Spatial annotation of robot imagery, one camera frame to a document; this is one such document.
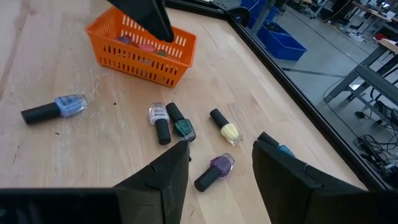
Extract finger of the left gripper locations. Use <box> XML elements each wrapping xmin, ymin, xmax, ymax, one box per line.
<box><xmin>106</xmin><ymin>0</ymin><xmax>175</xmax><ymax>44</ymax></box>

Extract grey metal table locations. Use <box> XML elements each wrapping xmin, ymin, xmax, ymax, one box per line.
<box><xmin>323</xmin><ymin>39</ymin><xmax>398</xmax><ymax>125</ymax></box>

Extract clear white nail polish bottle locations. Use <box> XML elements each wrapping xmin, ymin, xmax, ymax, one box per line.
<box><xmin>148</xmin><ymin>101</ymin><xmax>172</xmax><ymax>146</ymax></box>

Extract pale yellow nail polish bottle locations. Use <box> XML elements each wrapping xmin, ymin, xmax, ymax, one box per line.
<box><xmin>209</xmin><ymin>108</ymin><xmax>244</xmax><ymax>147</ymax></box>

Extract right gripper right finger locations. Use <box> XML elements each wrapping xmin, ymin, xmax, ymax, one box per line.
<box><xmin>252</xmin><ymin>139</ymin><xmax>367</xmax><ymax>224</ymax></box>

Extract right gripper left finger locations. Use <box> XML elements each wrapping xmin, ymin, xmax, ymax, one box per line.
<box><xmin>113</xmin><ymin>139</ymin><xmax>192</xmax><ymax>224</ymax></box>

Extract blue plastic bin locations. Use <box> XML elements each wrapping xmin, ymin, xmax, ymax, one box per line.
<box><xmin>257</xmin><ymin>23</ymin><xmax>308</xmax><ymax>62</ymax></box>
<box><xmin>239</xmin><ymin>0</ymin><xmax>282</xmax><ymax>27</ymax></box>

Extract purple nail polish bottle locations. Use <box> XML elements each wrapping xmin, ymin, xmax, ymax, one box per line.
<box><xmin>193</xmin><ymin>152</ymin><xmax>236</xmax><ymax>193</ymax></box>

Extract coral red nail polish bottle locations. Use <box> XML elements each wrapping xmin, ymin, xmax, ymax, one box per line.
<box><xmin>136</xmin><ymin>43</ymin><xmax>157</xmax><ymax>53</ymax></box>

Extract dark green glitter nail polish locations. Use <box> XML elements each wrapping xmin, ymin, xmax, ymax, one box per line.
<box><xmin>165</xmin><ymin>102</ymin><xmax>197</xmax><ymax>143</ymax></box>

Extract periwinkle nail polish bottle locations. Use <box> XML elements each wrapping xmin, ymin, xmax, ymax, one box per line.
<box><xmin>20</xmin><ymin>93</ymin><xmax>89</xmax><ymax>126</ymax></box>

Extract teal blue nail polish bottle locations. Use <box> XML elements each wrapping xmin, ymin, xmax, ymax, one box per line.
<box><xmin>257</xmin><ymin>131</ymin><xmax>297</xmax><ymax>158</ymax></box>

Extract black tangled cables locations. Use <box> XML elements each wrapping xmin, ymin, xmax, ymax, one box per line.
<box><xmin>353</xmin><ymin>133</ymin><xmax>398</xmax><ymax>186</ymax></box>

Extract orange plastic slotted basket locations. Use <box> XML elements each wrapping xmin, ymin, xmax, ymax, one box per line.
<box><xmin>84</xmin><ymin>6</ymin><xmax>198</xmax><ymax>89</ymax></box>

